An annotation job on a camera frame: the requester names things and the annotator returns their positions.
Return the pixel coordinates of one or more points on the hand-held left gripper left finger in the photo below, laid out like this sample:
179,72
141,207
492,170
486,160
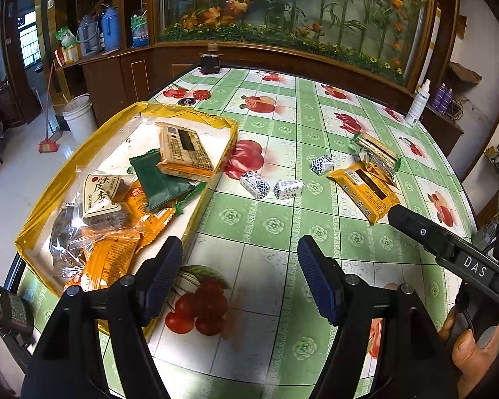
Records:
162,282

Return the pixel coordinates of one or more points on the orange biscuit packet black stripe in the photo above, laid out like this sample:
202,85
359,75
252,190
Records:
364,193

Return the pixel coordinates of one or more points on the person's right hand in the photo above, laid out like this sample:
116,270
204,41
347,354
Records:
472,353

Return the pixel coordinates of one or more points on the black bottle cap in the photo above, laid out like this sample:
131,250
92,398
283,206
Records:
186,102

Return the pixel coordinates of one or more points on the small electric motor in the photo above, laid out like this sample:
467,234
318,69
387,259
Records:
8,311

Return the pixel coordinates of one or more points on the white patterned candy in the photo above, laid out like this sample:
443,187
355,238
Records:
289,189
322,164
254,185

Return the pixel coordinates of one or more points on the glass-fronted artificial plant display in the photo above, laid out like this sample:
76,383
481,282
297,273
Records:
295,4

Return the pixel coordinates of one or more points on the red bottle cap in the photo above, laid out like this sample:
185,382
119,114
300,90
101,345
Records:
201,94

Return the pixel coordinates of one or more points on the dark green packet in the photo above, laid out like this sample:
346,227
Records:
160,183

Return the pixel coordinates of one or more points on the fruit print tablecloth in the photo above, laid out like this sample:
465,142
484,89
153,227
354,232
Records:
282,224

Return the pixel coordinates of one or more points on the broom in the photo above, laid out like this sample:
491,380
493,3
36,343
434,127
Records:
49,145

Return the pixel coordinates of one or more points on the small orange sachet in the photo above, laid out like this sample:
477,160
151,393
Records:
147,216
112,257

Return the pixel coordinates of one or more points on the pale orange cracker packet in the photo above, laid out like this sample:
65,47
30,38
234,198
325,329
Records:
185,151

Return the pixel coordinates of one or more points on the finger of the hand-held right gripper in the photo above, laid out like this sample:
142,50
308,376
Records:
420,232

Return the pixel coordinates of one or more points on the barred window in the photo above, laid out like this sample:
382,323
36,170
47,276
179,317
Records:
29,39

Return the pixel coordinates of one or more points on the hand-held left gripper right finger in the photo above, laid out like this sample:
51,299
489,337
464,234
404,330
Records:
316,282

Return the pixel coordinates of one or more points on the rolled white and yellow mat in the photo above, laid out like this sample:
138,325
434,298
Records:
434,31

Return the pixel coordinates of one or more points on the green and white bag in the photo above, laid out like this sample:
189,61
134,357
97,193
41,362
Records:
67,37

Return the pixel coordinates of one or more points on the clear cracker packet green ends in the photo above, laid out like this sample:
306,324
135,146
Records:
186,200

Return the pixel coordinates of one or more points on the dark glass jar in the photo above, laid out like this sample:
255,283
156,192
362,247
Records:
210,62

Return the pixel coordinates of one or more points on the silver snack packet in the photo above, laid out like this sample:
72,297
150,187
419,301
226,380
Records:
64,237

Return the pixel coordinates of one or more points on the grey thermos jug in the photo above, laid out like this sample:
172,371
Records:
87,35

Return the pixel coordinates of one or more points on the silver and green cracker packet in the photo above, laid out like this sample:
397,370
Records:
376,149

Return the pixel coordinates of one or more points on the orange and white carton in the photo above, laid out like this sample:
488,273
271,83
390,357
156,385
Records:
68,55

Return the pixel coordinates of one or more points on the white spray bottle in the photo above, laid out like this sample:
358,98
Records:
416,108

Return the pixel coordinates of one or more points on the clear packet with beige label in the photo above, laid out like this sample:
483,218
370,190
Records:
102,199

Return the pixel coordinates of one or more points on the shallow yellow-edged white box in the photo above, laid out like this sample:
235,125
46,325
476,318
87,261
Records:
120,141

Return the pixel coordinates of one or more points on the white plastic bucket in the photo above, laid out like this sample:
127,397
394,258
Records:
79,120

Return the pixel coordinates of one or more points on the blue thermos jug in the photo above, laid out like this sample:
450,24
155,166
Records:
110,31

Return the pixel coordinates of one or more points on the purple bottle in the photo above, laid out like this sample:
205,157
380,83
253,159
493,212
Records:
440,97
448,99

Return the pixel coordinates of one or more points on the low wooden cabinet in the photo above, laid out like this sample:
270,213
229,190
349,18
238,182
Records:
108,75

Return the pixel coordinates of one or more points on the brown cardboard piece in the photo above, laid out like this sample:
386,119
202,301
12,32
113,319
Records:
464,71

